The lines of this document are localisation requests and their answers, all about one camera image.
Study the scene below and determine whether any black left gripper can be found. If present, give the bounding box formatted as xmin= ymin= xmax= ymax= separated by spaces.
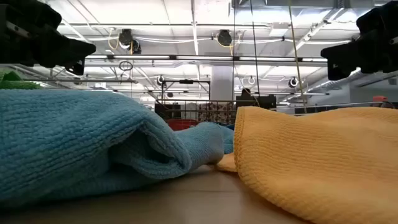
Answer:
xmin=0 ymin=0 xmax=97 ymax=76

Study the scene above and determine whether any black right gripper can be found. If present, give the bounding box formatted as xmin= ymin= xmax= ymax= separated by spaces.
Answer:
xmin=320 ymin=0 xmax=398 ymax=81

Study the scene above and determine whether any green microfiber towel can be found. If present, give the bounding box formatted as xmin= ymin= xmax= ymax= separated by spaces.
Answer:
xmin=0 ymin=70 xmax=44 ymax=91

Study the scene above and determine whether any blue microfiber towel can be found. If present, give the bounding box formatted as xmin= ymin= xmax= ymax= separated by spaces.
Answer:
xmin=217 ymin=123 xmax=235 ymax=155
xmin=0 ymin=88 xmax=225 ymax=208

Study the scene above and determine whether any orange microfiber towel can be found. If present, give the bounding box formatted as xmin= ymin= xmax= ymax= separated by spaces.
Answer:
xmin=215 ymin=106 xmax=398 ymax=224

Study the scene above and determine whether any red crate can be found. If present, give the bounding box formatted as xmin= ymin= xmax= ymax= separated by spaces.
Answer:
xmin=167 ymin=118 xmax=200 ymax=132

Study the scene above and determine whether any yellow cable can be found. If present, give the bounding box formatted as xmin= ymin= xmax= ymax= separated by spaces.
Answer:
xmin=287 ymin=0 xmax=308 ymax=114

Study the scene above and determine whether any copper wire basket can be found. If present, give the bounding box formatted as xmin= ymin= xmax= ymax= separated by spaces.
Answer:
xmin=154 ymin=98 xmax=238 ymax=126

